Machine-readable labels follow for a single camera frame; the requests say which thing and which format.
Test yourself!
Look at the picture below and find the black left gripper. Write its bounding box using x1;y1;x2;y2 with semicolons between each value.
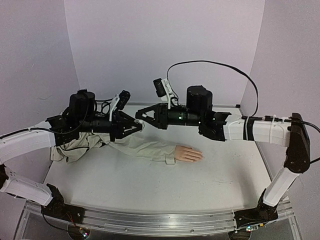
77;110;141;141

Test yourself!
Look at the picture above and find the clear nail polish bottle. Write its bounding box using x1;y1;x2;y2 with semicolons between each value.
134;119;145;132

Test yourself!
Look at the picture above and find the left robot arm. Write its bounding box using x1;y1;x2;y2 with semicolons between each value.
0;89;142;224

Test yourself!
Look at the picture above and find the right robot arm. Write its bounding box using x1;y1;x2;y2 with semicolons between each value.
135;85;311;231

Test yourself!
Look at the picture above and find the mannequin hand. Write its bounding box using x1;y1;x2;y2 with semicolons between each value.
174;145;203;163

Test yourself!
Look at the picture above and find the beige zip jacket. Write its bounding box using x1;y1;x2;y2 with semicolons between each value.
50;132;176;165

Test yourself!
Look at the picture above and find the aluminium rear table rail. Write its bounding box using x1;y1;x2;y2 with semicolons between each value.
127;101;241;109

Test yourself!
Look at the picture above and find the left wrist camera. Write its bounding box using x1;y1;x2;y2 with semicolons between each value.
100;90;131;122

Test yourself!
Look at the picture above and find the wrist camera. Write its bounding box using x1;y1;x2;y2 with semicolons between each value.
153;78;179;110
100;90;131;122

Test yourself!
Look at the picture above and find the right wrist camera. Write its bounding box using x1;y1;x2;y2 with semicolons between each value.
153;78;179;110

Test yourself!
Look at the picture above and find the aluminium front table rail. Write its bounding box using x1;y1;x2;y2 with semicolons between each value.
22;199;298;237

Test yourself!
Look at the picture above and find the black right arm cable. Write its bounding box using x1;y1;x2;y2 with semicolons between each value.
166;60;320;165

